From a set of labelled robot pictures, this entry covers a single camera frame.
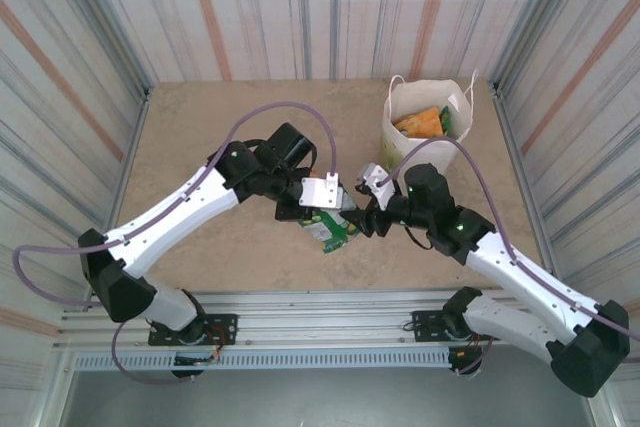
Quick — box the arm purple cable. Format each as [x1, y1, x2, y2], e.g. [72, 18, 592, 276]
[379, 136, 640, 378]
[13, 101, 337, 384]

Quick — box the white paper bag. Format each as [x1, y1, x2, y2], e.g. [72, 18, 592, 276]
[381, 70, 480, 173]

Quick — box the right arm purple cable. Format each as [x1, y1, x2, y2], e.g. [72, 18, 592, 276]
[379, 136, 640, 378]

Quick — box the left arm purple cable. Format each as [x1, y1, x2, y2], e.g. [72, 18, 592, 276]
[13, 101, 337, 384]

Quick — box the slotted grey cable tray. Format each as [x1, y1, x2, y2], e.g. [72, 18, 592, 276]
[72, 349, 454, 372]

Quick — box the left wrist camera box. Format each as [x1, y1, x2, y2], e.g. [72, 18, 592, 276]
[298, 172, 354, 212]

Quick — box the aluminium rail frame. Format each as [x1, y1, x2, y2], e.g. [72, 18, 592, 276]
[52, 289, 599, 350]

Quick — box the orange green chips bag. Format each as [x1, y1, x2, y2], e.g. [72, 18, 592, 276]
[392, 105, 454, 141]

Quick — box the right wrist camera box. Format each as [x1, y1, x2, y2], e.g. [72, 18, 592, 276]
[353, 162, 397, 212]

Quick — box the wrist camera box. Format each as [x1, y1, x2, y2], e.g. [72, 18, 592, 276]
[353, 162, 397, 212]
[298, 172, 354, 212]

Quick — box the green white snack bag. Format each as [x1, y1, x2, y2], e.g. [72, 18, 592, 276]
[298, 207, 362, 257]

